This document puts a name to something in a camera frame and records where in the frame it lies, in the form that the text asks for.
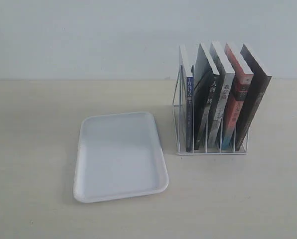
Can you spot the blue spine book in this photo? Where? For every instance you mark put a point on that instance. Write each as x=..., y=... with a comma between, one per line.
x=187, y=95

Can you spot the black cover book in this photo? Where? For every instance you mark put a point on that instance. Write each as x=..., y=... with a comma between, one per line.
x=206, y=74

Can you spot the red orange spine book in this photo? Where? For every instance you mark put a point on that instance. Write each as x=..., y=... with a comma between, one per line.
x=241, y=83

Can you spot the grey white spine book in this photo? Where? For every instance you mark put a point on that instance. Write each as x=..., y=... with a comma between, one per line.
x=223, y=86

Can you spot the dark brown cover book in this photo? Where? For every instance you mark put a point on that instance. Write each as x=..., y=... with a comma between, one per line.
x=258, y=86

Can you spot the white plastic tray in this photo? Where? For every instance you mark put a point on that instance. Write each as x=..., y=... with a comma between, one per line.
x=119, y=156

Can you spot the white wire book rack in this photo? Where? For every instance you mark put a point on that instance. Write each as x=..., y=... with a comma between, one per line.
x=179, y=127

